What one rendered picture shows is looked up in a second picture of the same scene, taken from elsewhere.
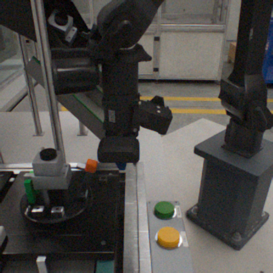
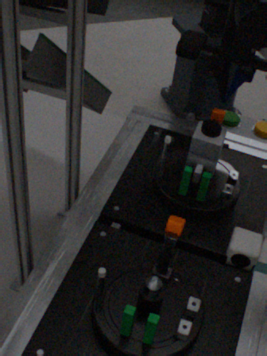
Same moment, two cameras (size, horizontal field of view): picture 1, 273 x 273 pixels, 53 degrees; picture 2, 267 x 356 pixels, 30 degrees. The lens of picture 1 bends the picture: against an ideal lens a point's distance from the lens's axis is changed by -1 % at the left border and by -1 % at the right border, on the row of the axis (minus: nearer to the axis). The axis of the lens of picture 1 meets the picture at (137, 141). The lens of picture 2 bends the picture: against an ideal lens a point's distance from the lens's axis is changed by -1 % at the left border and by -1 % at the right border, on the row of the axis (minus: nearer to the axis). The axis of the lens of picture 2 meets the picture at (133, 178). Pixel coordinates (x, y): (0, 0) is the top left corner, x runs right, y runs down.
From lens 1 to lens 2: 0.85 m
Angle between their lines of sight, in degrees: 60
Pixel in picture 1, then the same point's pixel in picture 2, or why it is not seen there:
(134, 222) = (234, 145)
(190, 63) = not seen: outside the picture
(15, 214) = (201, 224)
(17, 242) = (248, 225)
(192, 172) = (114, 94)
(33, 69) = (40, 55)
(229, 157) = not seen: hidden behind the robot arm
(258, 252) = (245, 110)
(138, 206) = not seen: hidden behind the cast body
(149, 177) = (102, 128)
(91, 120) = (92, 89)
